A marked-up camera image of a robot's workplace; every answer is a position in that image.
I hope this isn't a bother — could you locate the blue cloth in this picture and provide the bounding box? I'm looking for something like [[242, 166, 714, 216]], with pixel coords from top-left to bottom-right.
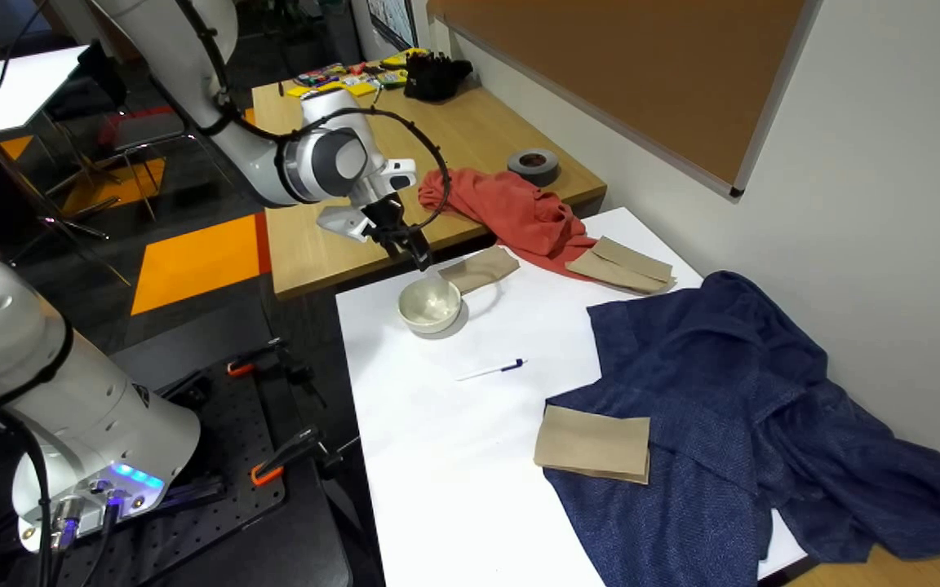
[[553, 272, 940, 587]]

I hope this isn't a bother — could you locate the orange black clamp upper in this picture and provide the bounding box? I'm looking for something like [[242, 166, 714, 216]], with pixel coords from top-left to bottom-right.
[[221, 336, 289, 378]]

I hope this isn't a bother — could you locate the grey duct tape roll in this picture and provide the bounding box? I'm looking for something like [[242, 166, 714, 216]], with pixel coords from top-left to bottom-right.
[[505, 149, 562, 187]]

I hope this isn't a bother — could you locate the pen with blue cap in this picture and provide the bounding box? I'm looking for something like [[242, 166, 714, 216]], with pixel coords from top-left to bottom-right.
[[454, 360, 527, 383]]

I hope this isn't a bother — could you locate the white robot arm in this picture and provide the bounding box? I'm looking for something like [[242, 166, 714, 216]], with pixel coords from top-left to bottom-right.
[[0, 0, 432, 556]]

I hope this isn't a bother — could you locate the orange black clamp lower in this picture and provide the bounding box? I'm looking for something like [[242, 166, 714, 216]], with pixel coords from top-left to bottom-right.
[[249, 429, 321, 488]]

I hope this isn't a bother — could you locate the black cable loop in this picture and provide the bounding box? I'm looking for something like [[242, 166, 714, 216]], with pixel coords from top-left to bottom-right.
[[350, 104, 454, 234]]

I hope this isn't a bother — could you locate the orange black clamp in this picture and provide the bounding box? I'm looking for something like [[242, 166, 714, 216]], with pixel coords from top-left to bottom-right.
[[221, 336, 289, 378], [249, 429, 321, 488]]

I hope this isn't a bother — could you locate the cork bulletin board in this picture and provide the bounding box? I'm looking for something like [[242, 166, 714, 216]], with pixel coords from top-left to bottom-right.
[[428, 0, 818, 196]]

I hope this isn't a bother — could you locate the white paper sheet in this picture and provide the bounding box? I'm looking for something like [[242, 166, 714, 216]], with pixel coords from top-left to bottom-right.
[[0, 47, 81, 134]]

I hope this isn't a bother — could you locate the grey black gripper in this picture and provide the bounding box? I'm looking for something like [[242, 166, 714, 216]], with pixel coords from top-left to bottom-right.
[[316, 161, 432, 268]]

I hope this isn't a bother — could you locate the black cloth on desk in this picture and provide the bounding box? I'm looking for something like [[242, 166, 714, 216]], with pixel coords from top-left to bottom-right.
[[404, 51, 473, 104]]

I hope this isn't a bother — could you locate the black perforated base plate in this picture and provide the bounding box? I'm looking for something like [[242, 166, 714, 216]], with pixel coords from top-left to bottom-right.
[[9, 370, 291, 587]]

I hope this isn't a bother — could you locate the tan cardboard piece front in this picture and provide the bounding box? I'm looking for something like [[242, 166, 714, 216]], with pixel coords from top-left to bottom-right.
[[440, 247, 520, 295]]

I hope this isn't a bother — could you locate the orange red cloth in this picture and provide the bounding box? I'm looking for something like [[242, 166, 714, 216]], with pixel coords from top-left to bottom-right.
[[419, 169, 593, 275]]

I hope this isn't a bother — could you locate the white ceramic bowl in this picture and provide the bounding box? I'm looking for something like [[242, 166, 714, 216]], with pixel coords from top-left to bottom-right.
[[400, 275, 466, 338]]

